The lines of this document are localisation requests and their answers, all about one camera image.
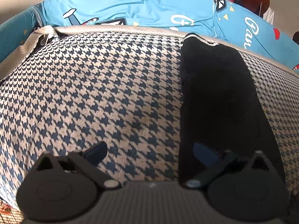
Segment black garment red print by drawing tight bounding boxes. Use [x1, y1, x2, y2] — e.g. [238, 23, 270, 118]
[178, 33, 285, 183]

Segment blue cartoon print bedsheet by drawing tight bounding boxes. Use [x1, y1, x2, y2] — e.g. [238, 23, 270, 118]
[1, 0, 298, 71]

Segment houndstooth mattress cover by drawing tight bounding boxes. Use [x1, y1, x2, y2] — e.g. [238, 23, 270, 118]
[1, 25, 298, 223]

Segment white cloth on chair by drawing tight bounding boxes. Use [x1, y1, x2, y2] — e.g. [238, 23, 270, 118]
[263, 7, 275, 25]

